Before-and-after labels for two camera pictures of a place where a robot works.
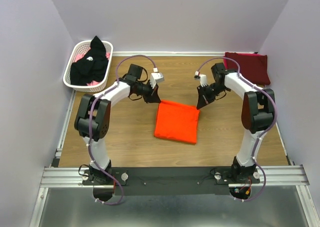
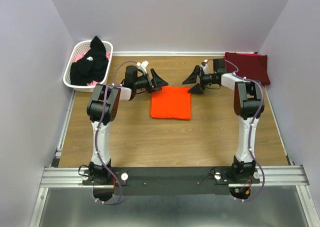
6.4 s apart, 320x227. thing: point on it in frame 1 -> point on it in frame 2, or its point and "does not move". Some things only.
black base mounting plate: [168, 181] does not move
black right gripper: [203, 99] -> [192, 78]
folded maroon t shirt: [253, 66] does not move
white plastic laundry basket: [78, 47] does not move
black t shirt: [91, 66] does not move
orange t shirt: [177, 122] -> [171, 102]
